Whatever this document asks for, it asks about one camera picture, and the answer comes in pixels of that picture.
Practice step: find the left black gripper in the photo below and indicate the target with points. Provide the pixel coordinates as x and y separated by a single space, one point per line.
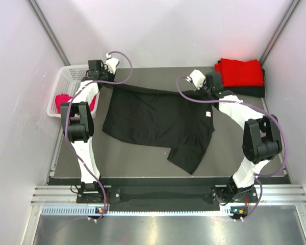
111 75

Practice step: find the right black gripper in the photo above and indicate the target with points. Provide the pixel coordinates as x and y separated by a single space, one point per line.
199 92

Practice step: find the black t-shirt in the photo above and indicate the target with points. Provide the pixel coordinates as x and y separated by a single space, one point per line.
163 119
249 90

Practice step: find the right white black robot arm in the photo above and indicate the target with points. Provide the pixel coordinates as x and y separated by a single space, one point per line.
261 137

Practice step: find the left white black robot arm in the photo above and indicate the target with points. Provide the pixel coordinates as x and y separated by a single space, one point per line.
78 126

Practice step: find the red folded t-shirt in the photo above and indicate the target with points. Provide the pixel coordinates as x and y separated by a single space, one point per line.
235 73

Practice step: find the white plastic basket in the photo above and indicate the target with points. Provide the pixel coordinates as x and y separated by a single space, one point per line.
68 81

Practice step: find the pink crumpled t-shirt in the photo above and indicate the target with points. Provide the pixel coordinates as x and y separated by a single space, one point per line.
63 98

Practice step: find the black folded t-shirt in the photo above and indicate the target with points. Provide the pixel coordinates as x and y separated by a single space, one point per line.
249 90

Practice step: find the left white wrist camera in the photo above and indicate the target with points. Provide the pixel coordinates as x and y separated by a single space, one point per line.
111 63

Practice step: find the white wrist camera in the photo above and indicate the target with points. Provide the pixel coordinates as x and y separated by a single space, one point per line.
197 78
111 63

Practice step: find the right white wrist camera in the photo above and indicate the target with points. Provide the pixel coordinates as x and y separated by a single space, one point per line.
197 78

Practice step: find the left aluminium corner post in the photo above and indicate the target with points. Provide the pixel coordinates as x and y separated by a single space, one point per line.
33 4

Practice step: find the aluminium corner post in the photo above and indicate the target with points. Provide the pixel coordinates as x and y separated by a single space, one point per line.
293 6
33 4

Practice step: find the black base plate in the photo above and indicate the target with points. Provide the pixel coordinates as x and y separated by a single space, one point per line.
156 194

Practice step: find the right aluminium corner post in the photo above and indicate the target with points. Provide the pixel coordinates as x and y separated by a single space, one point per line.
293 6

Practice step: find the aluminium frame rail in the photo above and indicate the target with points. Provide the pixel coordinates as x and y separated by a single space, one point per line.
278 194

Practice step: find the grey slotted cable duct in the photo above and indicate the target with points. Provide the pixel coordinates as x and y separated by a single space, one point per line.
96 211

